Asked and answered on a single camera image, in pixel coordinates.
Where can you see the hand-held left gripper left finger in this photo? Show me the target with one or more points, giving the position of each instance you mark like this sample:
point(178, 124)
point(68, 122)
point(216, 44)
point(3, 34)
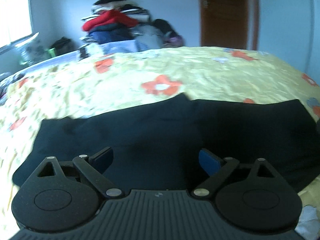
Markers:
point(103, 158)

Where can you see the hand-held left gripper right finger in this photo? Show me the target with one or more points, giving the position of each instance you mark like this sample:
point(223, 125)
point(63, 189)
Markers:
point(209, 161)

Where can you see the black pants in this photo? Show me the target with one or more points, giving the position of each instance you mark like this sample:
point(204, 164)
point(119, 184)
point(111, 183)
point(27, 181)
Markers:
point(160, 132)

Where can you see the yellow carrot print bed sheet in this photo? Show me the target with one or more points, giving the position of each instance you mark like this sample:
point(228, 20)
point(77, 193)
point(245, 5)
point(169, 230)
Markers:
point(140, 80)

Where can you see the light blue blanket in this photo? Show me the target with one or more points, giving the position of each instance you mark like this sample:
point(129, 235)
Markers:
point(117, 47)

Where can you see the green plastic chair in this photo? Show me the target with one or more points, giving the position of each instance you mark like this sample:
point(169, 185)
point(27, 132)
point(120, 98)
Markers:
point(51, 52)

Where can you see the dark duffel bag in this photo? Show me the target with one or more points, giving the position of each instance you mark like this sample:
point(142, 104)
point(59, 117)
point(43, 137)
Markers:
point(62, 45)

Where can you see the grey patterned quilt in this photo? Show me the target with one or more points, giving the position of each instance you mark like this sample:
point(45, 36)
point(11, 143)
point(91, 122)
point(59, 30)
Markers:
point(5, 85)

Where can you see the floral pillow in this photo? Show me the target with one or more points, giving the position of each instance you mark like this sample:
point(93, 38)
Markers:
point(33, 50)

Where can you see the pile of clothes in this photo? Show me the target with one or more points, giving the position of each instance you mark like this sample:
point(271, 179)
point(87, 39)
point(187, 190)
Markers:
point(117, 21)

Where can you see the black backpack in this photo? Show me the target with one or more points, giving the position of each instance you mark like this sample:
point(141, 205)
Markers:
point(165, 28)

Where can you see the brown wooden door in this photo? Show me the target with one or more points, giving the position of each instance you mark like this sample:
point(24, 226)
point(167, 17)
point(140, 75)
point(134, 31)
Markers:
point(225, 12)

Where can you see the white wardrobe with flower stickers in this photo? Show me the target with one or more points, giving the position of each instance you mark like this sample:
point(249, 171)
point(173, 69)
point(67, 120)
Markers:
point(287, 22)

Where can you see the window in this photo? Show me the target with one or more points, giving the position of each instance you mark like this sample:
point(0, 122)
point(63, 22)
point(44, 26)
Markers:
point(13, 17)

